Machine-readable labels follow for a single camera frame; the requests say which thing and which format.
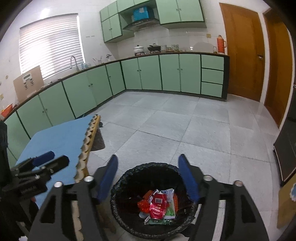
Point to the red crinkled plastic wrapper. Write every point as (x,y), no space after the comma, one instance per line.
(144,204)

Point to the white tissue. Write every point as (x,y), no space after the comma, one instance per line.
(169,194)

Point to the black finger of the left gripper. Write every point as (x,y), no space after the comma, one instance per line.
(53,166)

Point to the orange thermos flask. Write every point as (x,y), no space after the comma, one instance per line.
(221,45)

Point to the green upper kitchen cabinets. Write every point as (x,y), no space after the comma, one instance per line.
(172,14)

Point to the range hood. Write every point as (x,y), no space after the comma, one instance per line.
(141,24)

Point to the blue box on hood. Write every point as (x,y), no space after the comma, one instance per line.
(141,13)

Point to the white window blinds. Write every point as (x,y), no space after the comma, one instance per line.
(53,43)

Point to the black wok pan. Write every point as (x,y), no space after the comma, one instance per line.
(154,48)

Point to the green kitchen cabinets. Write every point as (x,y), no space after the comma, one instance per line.
(201,74)
(172,14)

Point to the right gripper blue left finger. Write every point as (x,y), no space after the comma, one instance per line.
(107,178)

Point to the green lower kitchen cabinets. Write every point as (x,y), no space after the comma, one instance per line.
(201,74)

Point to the crushed red soda can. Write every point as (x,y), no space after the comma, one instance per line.
(158,204)

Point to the black trash bin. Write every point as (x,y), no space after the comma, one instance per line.
(134,184)

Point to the orange foam fruit net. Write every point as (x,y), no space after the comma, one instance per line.
(176,204)

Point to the blue foam table mat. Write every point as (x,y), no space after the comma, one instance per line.
(64,139)

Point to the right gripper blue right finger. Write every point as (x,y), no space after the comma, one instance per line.
(187,176)

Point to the white cooking pot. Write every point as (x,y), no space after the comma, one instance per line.
(138,50)

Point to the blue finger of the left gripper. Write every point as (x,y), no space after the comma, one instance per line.
(44,158)

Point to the green white paper packet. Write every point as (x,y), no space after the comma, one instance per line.
(168,218)

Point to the brown cardboard box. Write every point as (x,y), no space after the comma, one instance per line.
(28,84)

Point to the orange plastic basin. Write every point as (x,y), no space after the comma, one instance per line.
(7,110)

